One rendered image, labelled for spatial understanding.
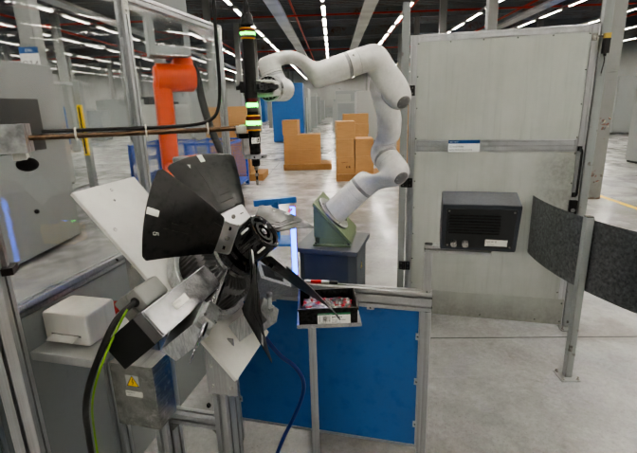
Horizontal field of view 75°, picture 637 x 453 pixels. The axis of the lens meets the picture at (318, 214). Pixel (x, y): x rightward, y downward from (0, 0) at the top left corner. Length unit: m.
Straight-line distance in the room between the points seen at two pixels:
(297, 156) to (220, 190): 9.30
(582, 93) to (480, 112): 0.60
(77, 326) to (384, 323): 1.10
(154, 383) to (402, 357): 0.97
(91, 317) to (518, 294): 2.72
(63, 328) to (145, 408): 0.36
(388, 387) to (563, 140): 1.97
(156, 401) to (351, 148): 7.79
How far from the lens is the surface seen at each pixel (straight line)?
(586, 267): 2.69
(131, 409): 1.54
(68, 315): 1.55
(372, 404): 2.01
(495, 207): 1.55
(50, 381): 1.78
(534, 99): 3.06
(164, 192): 1.08
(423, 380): 1.91
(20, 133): 1.26
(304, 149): 10.59
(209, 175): 1.37
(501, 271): 3.26
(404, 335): 1.80
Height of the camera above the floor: 1.58
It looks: 15 degrees down
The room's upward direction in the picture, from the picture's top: 2 degrees counter-clockwise
